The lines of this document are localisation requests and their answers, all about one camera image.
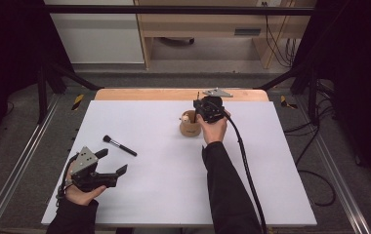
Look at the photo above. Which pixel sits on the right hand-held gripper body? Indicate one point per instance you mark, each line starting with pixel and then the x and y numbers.
pixel 213 109

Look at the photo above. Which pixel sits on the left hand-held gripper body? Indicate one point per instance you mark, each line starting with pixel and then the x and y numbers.
pixel 87 178

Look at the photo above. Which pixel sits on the black makeup brush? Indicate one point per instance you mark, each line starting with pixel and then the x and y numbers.
pixel 121 147

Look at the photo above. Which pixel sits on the wooden brush holder cup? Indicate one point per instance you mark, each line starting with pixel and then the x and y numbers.
pixel 189 130

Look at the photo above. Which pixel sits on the person's left hand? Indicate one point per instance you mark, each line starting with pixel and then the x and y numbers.
pixel 82 197

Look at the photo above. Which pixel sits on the person's right hand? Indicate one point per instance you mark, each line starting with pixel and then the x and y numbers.
pixel 214 131

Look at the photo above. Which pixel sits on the white table mat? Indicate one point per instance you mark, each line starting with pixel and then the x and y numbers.
pixel 160 182

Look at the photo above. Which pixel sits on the yellow clamp right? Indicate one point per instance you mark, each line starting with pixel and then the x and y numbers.
pixel 284 101

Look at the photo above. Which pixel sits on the black metal stand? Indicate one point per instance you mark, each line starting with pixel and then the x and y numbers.
pixel 42 97
pixel 312 97

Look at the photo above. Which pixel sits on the wooden desk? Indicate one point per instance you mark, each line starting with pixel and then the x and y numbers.
pixel 206 22

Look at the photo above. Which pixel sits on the black horizontal bar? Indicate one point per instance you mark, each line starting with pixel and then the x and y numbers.
pixel 173 9

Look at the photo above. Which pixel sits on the white cabinet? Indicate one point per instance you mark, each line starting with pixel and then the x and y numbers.
pixel 99 39

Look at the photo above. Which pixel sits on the black curtain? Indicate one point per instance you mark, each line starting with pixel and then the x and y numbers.
pixel 359 81
pixel 8 65

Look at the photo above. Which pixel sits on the aluminium rail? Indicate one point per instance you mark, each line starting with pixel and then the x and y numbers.
pixel 336 172
pixel 20 162

